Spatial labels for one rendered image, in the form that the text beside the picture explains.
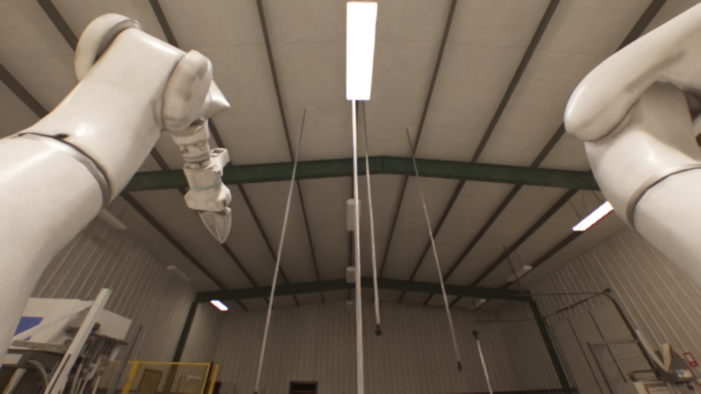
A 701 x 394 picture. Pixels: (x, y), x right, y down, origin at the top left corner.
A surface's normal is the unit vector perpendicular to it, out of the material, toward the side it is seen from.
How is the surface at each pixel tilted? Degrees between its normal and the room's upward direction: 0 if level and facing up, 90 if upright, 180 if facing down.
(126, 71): 111
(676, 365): 90
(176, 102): 156
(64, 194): 80
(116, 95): 106
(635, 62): 85
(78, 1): 180
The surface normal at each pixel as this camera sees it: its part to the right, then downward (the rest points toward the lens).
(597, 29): -0.06, 0.75
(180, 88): 0.42, 0.27
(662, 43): -0.95, -0.29
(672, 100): 0.00, -0.42
